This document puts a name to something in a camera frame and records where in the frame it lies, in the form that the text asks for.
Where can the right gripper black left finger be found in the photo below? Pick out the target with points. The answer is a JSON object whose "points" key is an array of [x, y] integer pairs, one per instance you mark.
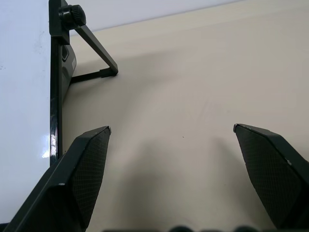
{"points": [[72, 183]]}

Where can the black-framed whiteboard with stand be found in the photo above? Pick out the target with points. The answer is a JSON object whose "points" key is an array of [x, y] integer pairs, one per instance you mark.
{"points": [[21, 72]]}

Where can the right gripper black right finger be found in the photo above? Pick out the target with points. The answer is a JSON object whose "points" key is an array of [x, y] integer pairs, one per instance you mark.
{"points": [[275, 174]]}

